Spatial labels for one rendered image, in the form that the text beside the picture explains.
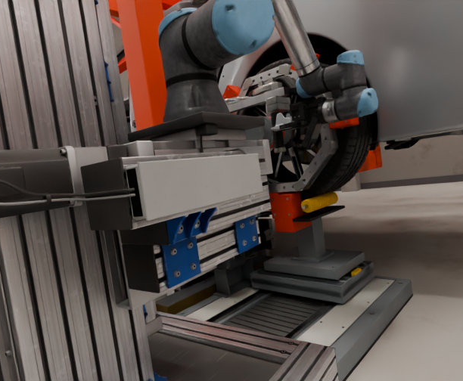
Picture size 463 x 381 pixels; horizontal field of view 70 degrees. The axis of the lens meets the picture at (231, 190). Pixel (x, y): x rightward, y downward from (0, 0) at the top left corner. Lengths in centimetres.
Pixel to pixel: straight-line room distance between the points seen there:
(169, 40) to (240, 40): 18
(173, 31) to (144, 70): 95
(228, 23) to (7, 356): 68
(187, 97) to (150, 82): 99
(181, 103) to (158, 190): 34
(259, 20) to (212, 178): 33
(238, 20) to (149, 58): 113
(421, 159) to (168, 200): 650
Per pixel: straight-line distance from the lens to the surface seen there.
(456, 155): 677
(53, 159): 51
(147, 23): 181
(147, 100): 169
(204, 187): 47
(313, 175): 142
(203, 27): 68
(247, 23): 66
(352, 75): 109
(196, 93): 72
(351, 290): 160
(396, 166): 687
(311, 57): 113
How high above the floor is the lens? 70
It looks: 3 degrees down
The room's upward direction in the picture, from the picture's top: 8 degrees counter-clockwise
